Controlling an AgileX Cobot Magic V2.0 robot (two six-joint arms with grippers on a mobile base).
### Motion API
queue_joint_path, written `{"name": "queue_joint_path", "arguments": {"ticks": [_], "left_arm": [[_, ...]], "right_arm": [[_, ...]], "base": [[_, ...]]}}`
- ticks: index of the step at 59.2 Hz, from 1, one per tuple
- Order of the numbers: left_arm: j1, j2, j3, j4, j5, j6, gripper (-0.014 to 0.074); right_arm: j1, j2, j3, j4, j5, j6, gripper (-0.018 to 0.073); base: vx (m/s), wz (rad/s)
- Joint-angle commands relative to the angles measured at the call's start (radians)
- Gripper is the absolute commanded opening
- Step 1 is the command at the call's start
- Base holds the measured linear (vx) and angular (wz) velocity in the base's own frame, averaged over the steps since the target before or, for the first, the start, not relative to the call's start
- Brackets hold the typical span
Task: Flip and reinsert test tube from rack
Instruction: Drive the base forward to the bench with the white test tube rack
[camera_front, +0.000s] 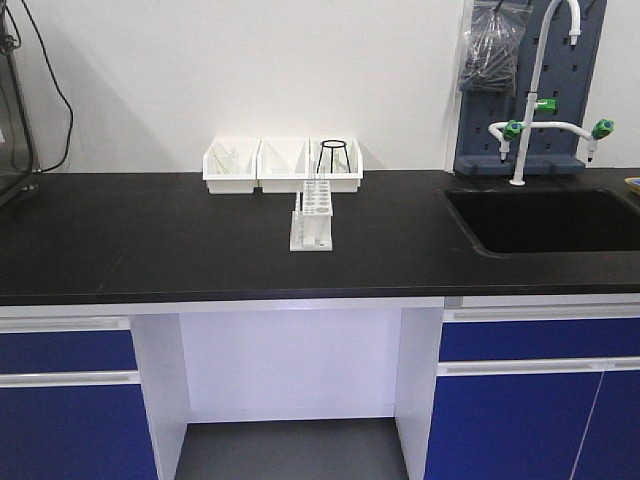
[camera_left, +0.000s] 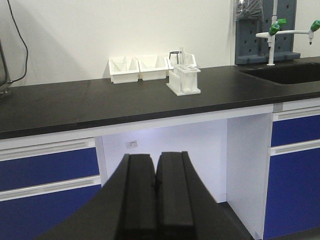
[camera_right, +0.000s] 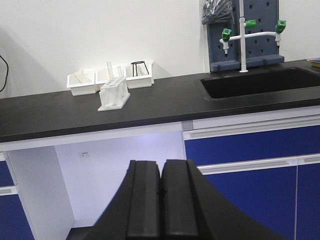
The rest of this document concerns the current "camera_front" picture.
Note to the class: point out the white test tube rack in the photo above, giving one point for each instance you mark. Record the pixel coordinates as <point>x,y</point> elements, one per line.
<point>311,218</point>

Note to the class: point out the blue-grey pegboard drying rack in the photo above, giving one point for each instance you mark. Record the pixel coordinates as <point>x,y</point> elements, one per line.
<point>565,81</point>

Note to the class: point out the white right storage bin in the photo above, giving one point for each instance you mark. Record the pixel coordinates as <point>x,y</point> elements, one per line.
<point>340,180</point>

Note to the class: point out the white storage bin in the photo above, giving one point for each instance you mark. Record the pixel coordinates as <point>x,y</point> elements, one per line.
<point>230,165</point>
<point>340,180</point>
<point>282,164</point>

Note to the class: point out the white middle storage bin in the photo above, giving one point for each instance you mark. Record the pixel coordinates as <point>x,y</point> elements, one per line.
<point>282,164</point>

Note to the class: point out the white left storage bin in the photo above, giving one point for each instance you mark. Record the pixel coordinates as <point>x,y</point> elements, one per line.
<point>230,165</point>

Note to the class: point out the black lab sink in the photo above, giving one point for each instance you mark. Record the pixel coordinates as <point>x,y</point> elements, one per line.
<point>514,223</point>

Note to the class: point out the white gooseneck lab faucet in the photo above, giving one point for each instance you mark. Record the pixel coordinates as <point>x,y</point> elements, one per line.
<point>505,132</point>

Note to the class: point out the clear plastic bag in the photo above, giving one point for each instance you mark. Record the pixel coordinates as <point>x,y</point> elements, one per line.
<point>492,46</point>

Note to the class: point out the blue right cabinet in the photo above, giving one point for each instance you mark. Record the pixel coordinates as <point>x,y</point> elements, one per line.
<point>556,399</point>

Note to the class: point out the blue cabinet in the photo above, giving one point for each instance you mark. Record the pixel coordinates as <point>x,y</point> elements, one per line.
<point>71,401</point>
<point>556,399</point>

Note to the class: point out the blue left cabinet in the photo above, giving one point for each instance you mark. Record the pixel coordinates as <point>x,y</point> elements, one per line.
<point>71,401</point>

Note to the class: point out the glass fume cabinet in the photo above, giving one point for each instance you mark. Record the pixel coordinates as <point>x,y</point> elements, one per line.
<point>18,156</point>

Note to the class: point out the yellow tray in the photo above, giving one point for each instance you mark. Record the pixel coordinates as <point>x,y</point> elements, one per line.
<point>634,184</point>

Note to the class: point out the black wire tripod stand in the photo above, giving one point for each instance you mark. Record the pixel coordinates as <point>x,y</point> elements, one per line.
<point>333,145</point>

